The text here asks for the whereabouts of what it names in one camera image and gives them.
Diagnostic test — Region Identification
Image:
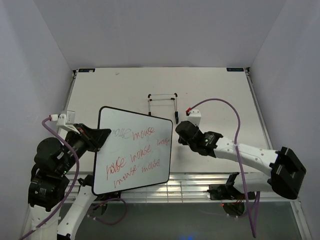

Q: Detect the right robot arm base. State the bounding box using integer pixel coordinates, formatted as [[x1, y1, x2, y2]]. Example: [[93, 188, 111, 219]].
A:
[[207, 172, 246, 217]]

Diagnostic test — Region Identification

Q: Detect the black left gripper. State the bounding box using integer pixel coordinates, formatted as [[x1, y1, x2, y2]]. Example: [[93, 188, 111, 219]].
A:
[[57, 122, 112, 173]]

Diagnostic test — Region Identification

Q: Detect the white whiteboard black frame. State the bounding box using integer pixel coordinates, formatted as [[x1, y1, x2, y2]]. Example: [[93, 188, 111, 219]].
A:
[[92, 106, 174, 196]]

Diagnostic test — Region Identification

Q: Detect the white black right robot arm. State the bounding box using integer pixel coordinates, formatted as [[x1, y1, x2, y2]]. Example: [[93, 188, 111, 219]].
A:
[[175, 121, 307, 200]]

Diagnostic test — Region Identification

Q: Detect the blue label right corner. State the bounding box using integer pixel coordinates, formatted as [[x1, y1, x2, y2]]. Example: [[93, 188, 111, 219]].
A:
[[226, 67, 244, 72]]

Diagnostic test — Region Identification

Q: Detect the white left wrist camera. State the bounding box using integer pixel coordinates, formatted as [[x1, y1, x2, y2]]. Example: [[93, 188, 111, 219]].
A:
[[50, 110, 79, 133]]

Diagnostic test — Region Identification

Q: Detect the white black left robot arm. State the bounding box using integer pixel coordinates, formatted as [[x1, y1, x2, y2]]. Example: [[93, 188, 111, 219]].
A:
[[21, 119, 112, 240]]

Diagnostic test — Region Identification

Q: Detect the blue label corner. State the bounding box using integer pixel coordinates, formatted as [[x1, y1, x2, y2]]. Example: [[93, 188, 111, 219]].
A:
[[226, 67, 244, 72], [78, 68, 96, 73]]

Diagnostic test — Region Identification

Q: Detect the blue label left corner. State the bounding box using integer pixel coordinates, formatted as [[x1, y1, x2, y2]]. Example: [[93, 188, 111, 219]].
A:
[[78, 68, 96, 73]]

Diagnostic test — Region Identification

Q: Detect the metal whiteboard stand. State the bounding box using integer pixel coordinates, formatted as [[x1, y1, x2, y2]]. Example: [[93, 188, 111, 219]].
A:
[[147, 92, 180, 124]]

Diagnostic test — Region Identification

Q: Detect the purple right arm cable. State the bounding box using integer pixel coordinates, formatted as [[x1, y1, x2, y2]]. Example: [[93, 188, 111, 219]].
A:
[[187, 98, 261, 238]]

